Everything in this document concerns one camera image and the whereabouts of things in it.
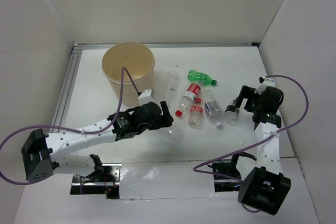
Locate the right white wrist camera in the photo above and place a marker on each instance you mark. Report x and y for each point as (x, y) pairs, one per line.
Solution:
(264, 83)

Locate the red label bottle red cap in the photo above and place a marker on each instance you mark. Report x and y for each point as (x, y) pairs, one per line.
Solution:
(187, 99)

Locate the blue label water bottle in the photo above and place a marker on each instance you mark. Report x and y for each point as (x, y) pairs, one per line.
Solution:
(212, 109)

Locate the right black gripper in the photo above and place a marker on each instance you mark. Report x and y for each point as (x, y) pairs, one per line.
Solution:
(247, 92)

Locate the small red label bottle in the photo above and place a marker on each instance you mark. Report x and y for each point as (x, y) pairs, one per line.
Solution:
(196, 114)

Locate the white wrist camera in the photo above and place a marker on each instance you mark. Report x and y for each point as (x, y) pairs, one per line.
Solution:
(146, 96)
(264, 83)

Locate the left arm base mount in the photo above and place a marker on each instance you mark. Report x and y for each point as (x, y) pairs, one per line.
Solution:
(103, 180)

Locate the slim clear bottle blue cap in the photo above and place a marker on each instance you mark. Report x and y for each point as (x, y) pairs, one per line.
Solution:
(171, 86)

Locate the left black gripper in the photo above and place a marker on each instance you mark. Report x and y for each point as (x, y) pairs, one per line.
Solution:
(165, 120)

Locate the black label clear bottle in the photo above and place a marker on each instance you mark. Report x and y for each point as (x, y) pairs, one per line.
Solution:
(231, 113)

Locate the green plastic bottle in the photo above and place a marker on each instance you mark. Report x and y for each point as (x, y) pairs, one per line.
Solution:
(201, 78)

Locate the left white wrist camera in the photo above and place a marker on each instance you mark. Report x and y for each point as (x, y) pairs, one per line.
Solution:
(146, 96)

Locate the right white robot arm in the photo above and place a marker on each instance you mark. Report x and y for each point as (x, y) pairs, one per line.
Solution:
(265, 187)

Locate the aluminium frame rail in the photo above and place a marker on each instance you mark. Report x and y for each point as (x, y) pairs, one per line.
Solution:
(87, 97)

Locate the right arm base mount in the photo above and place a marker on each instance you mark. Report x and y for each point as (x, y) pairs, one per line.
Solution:
(228, 168)

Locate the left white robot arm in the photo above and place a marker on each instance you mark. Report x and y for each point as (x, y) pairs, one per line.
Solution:
(56, 153)

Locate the clear crushed bottle white cap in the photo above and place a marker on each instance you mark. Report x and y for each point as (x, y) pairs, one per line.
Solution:
(171, 134)

